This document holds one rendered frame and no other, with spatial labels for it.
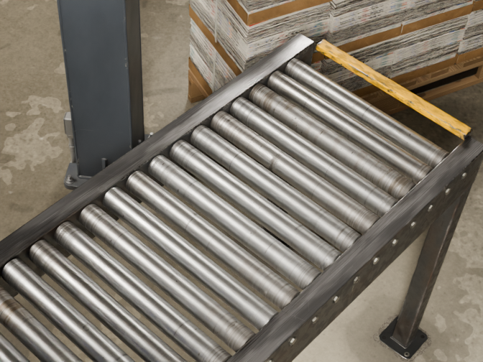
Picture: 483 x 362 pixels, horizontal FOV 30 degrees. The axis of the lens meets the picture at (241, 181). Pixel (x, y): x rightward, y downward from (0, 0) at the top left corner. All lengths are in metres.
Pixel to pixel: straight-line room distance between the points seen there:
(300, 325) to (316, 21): 1.25
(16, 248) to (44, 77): 1.60
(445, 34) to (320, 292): 1.58
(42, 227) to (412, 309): 1.12
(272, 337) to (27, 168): 1.54
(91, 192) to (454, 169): 0.78
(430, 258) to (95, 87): 1.07
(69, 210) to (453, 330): 1.31
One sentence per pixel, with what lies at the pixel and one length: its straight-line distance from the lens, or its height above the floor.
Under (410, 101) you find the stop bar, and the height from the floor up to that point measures 0.82.
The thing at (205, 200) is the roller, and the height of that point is 0.80.
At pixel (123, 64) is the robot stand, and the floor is 0.53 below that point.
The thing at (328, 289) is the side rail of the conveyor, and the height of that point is 0.80.
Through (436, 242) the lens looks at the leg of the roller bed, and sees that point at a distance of 2.28.
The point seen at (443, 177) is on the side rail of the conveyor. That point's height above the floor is 0.80.
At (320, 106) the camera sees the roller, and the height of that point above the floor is 0.80.
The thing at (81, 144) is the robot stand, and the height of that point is 0.18.
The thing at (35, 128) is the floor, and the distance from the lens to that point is 3.16.
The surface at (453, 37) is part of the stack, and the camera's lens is 3.20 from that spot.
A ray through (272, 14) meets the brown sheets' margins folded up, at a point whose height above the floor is 0.62.
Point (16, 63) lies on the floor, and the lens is 3.41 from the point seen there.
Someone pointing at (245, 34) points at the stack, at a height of 0.57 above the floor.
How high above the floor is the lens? 2.23
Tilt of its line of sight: 49 degrees down
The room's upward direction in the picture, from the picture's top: 5 degrees clockwise
